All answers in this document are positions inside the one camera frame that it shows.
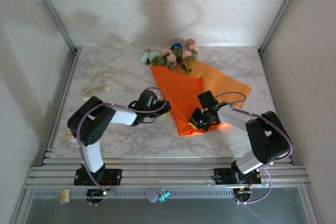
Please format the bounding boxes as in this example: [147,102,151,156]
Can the aluminium frame post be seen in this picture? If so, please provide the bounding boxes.
[24,0,79,55]
[258,0,309,55]

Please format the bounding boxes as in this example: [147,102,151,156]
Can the aluminium side rail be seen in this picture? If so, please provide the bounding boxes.
[39,49,81,167]
[258,49,294,164]

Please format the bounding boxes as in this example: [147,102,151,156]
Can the peach artificial flower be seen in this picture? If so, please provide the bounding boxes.
[160,48,177,71]

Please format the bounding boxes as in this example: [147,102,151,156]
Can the pink artificial flower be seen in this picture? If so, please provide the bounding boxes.
[181,39,200,75]

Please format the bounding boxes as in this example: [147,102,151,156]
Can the purple round disc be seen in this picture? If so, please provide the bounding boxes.
[144,188,159,204]

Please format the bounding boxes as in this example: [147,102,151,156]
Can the cream ribbon with gold print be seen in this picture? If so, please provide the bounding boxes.
[80,69,137,95]

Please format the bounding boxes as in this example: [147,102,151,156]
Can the blue artificial rose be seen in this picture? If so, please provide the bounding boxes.
[171,42,184,63]

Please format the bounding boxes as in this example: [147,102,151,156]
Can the orange wrapping paper sheet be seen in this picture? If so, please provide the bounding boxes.
[150,60,253,137]

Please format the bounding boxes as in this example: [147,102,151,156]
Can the teal binder clip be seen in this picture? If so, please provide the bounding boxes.
[156,187,172,204]

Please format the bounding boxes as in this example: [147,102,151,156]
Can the grey slotted cable duct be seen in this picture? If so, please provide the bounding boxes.
[33,188,235,200]

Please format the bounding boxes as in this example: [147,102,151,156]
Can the cream binder clip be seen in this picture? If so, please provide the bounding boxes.
[44,188,71,206]

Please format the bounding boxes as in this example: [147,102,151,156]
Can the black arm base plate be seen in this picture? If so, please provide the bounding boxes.
[73,168,123,186]
[213,167,263,186]

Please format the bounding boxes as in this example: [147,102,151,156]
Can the aluminium frame rail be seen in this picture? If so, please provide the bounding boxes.
[24,157,313,190]

